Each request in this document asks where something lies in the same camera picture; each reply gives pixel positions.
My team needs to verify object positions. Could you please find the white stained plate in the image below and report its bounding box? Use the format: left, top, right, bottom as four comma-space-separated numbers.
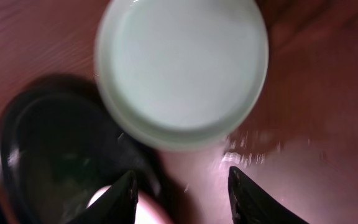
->
87, 185, 173, 224

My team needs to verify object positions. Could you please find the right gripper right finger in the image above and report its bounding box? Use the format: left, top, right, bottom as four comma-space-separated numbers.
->
228, 166, 307, 224

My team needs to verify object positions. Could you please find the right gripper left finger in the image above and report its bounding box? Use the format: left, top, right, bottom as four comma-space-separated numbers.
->
68, 170, 139, 224

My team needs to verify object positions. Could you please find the black round tray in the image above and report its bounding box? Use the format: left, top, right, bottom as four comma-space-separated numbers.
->
0, 89, 162, 223

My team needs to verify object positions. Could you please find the light green stained plate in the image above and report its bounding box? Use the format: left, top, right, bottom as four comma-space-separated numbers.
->
94, 0, 269, 151

